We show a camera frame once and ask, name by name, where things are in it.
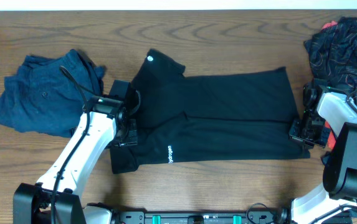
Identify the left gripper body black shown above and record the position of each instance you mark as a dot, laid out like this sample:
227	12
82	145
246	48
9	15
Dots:
128	137

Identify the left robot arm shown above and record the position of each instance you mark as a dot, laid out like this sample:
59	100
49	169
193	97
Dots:
55	197

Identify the black red patterned garment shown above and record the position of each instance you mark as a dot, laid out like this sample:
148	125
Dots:
332	54

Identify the black t-shirt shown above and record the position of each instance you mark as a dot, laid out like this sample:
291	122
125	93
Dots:
208	118

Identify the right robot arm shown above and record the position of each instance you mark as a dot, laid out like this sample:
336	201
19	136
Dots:
328	111

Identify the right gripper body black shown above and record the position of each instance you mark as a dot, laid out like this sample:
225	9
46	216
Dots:
309	129

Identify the black mounting rail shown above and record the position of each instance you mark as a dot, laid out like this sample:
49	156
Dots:
258	216

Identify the blue folded garment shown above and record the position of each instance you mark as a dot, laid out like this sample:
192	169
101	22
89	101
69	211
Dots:
46	95

